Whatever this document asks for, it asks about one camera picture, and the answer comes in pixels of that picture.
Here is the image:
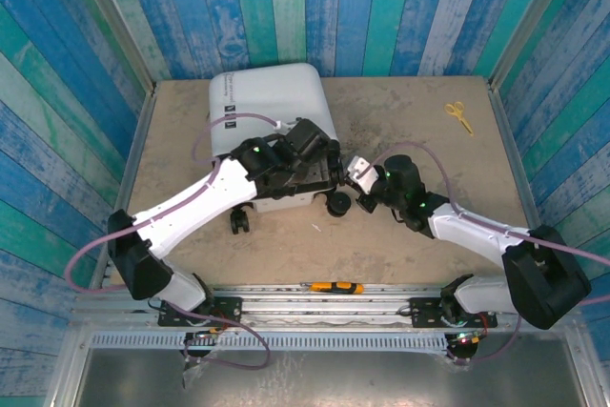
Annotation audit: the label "aluminium rail frame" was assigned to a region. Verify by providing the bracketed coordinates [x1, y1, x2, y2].
[71, 282, 580, 332]

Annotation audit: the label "slotted grey cable duct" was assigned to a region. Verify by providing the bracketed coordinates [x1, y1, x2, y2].
[90, 333, 449, 351]

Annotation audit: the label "aluminium corner post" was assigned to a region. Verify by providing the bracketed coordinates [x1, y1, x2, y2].
[66, 0, 157, 96]
[486, 0, 586, 90]

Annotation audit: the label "white hard-shell suitcase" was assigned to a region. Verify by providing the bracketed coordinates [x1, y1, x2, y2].
[208, 62, 352, 235]

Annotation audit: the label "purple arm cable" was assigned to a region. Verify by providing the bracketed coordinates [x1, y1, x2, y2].
[361, 141, 610, 367]
[64, 112, 273, 370]

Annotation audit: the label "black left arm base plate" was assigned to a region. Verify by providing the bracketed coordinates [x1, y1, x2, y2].
[158, 297, 243, 328]

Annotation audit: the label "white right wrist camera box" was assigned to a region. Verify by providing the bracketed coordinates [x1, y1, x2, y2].
[343, 154, 377, 189]

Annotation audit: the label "orange and black utility knife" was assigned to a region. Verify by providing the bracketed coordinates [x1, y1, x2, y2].
[300, 281, 365, 295]

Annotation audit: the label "grey metal sheet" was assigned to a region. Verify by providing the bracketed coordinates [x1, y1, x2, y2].
[71, 347, 590, 407]

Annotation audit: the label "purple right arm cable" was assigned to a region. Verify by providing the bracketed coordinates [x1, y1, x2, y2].
[361, 141, 610, 367]

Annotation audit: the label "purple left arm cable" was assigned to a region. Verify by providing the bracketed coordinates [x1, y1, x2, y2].
[64, 112, 273, 370]

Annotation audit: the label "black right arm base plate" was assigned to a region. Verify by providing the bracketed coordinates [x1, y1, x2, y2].
[409, 297, 499, 330]

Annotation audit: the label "yellow scissors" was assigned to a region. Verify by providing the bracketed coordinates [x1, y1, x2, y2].
[444, 101, 476, 136]

